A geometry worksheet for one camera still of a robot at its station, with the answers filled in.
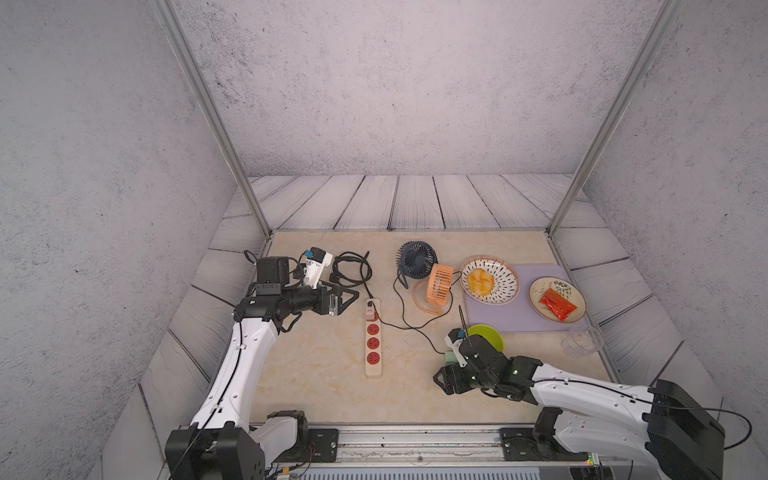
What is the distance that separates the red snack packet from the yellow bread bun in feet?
0.57

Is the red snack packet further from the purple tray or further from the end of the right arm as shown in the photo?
the end of the right arm

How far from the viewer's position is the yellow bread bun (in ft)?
3.33

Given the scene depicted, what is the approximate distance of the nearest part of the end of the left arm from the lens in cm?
55

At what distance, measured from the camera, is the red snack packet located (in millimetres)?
962

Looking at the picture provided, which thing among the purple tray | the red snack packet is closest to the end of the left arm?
the purple tray

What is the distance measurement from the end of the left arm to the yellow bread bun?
0.47m

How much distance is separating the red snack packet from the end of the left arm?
2.13 ft
